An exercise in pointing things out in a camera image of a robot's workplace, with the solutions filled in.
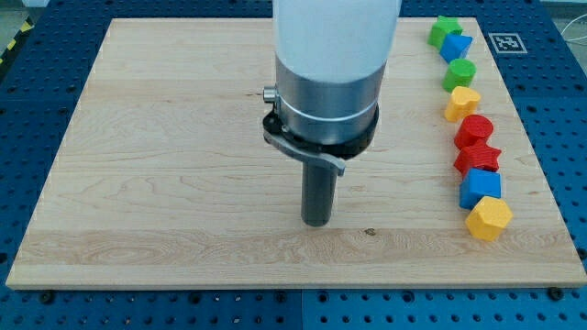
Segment green star block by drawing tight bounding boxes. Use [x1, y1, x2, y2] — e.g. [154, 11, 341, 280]
[427, 16, 463, 50]

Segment yellow heart block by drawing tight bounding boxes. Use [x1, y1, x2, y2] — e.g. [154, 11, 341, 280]
[444, 86, 482, 123]

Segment light wooden board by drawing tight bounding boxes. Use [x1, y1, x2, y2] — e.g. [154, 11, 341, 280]
[6, 18, 586, 290]

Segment yellow hexagon block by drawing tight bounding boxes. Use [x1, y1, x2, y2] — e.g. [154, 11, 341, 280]
[465, 196, 514, 241]

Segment white cable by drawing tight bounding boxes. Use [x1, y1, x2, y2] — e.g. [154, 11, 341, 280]
[559, 12, 587, 46]

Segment white fiducial marker tag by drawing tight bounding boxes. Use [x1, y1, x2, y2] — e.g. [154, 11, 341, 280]
[488, 32, 527, 54]

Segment blue triangular block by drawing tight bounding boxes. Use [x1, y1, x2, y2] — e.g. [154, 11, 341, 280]
[439, 34, 473, 63]

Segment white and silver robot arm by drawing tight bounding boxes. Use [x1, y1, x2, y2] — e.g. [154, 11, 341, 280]
[263, 0, 401, 176]

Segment red cylinder block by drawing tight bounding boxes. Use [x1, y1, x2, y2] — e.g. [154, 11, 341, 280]
[454, 115, 494, 149]

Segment green cylinder block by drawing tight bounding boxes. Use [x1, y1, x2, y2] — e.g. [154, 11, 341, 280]
[442, 59, 477, 93]

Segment blue cube block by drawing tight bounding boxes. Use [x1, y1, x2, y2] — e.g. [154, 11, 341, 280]
[459, 168, 502, 210]

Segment dark grey cylindrical pointer tool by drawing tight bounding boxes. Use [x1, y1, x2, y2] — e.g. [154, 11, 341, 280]
[301, 163, 338, 227]

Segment red star block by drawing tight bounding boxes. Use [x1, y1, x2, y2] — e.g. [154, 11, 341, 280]
[453, 140, 502, 178]

